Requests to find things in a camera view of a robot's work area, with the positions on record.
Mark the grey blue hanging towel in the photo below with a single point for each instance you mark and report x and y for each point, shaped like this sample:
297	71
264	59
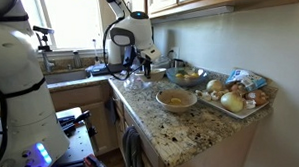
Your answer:
132	149

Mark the large yellow onion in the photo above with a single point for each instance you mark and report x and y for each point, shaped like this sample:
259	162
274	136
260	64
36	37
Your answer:
232	102

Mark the clear plastic lidded container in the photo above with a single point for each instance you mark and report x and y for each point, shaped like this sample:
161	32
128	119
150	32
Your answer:
133	83

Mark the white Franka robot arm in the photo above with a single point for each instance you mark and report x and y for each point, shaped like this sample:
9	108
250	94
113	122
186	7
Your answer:
20	72

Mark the dark hanging towel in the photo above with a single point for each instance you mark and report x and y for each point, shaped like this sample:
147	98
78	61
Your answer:
110	110

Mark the yellow lemon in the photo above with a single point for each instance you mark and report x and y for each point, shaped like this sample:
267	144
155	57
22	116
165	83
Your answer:
179	75
194	75

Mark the black clamp tool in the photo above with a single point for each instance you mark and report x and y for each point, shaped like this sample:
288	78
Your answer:
73	122

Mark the camera on tripod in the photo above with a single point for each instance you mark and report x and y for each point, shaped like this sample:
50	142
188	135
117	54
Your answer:
42	36

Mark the under-cabinet light bar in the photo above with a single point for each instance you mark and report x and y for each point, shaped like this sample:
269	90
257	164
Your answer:
192	14

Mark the brown onion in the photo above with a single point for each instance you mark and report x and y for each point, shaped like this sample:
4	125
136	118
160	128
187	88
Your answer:
255	96

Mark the blue and white bag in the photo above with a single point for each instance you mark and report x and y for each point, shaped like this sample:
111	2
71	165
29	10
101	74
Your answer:
246	79

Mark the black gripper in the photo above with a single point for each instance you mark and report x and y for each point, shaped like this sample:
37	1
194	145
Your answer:
147	60

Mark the beige paper bowl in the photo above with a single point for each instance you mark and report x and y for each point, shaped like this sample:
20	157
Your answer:
176	100

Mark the silver soap dispenser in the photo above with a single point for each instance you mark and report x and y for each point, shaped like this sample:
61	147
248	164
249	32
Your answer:
77	59

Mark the black perforated robot table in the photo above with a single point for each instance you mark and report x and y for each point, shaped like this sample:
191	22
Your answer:
77	144

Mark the white mushroom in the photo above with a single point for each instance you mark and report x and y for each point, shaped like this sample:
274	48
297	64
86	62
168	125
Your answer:
250	103
215	95

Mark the beige ceramic bowl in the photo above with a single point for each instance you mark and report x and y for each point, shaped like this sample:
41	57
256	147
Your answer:
156	74

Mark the small yellow onion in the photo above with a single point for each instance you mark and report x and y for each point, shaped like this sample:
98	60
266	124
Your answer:
214	85

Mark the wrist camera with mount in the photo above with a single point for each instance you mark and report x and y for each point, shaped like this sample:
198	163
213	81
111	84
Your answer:
151	53

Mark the clear glass fruit bowl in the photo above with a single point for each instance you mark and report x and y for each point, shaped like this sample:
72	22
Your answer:
187	77

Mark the white wall outlet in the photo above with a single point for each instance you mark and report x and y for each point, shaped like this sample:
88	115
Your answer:
174	53

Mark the window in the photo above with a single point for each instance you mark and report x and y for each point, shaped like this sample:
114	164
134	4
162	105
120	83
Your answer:
71	19

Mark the white rectangular plate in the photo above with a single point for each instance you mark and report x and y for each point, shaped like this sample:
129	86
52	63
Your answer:
235	114

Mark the silver sink faucet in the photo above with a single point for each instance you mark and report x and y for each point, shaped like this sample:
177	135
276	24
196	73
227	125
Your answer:
48	61

